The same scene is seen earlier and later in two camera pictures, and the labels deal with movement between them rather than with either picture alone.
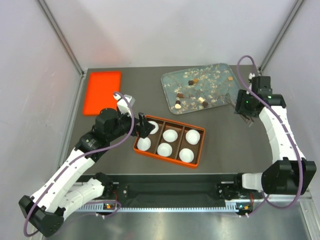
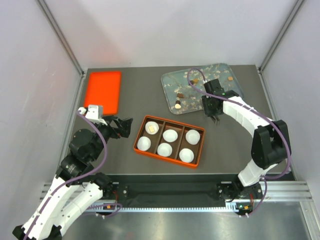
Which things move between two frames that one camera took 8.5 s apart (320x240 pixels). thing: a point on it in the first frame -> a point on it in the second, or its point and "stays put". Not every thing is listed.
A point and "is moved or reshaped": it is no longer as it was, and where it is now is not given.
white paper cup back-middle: x=170 y=135 stays put
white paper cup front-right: x=186 y=155 stays put
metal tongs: x=248 y=120 is moved or reshaped
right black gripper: x=242 y=94 -> x=209 y=112
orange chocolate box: x=172 y=141 stays put
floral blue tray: x=199 y=88 stays put
